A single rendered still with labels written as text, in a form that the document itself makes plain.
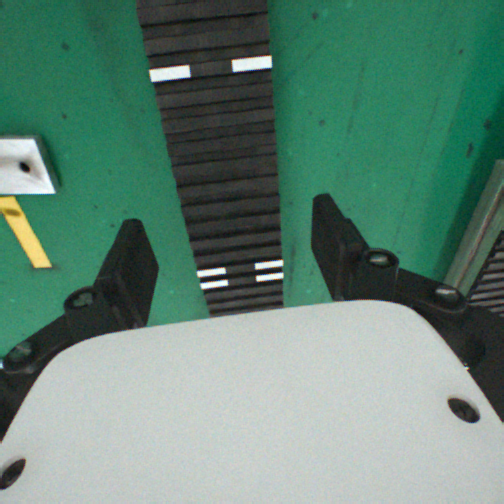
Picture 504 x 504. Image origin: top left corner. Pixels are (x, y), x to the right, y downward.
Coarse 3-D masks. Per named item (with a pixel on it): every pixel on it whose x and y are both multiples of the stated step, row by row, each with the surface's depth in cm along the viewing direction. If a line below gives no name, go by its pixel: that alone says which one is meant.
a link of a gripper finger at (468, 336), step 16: (432, 320) 9; (448, 320) 9; (464, 320) 9; (480, 320) 8; (496, 320) 8; (448, 336) 9; (464, 336) 8; (480, 336) 8; (496, 336) 8; (464, 352) 9; (480, 352) 8; (496, 352) 8; (480, 368) 7; (496, 368) 7; (480, 384) 7; (496, 384) 7; (496, 400) 7
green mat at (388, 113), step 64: (0, 0) 12; (64, 0) 12; (128, 0) 12; (320, 0) 13; (384, 0) 13; (448, 0) 13; (0, 64) 13; (64, 64) 13; (128, 64) 14; (320, 64) 14; (384, 64) 15; (448, 64) 15; (0, 128) 15; (64, 128) 15; (128, 128) 15; (320, 128) 16; (384, 128) 17; (448, 128) 17; (64, 192) 17; (128, 192) 17; (320, 192) 19; (384, 192) 19; (448, 192) 20; (0, 256) 19; (64, 256) 20; (192, 256) 21; (448, 256) 23; (0, 320) 23; (192, 320) 25
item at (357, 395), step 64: (256, 320) 7; (320, 320) 7; (384, 320) 7; (64, 384) 6; (128, 384) 6; (192, 384) 6; (256, 384) 6; (320, 384) 6; (384, 384) 6; (448, 384) 6; (0, 448) 6; (64, 448) 5; (128, 448) 5; (192, 448) 5; (256, 448) 5; (320, 448) 5; (384, 448) 5; (448, 448) 5
